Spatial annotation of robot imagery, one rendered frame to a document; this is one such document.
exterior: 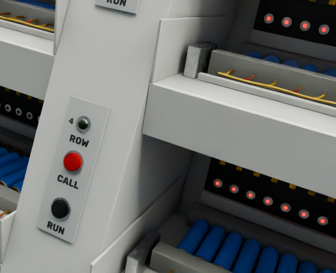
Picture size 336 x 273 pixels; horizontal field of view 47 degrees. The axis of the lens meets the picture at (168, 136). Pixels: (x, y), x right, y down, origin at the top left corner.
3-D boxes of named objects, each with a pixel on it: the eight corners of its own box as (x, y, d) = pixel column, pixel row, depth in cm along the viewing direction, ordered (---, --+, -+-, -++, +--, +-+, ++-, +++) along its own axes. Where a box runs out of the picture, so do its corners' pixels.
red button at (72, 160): (76, 174, 33) (81, 156, 33) (60, 168, 33) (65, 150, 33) (82, 173, 34) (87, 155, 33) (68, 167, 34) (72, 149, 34)
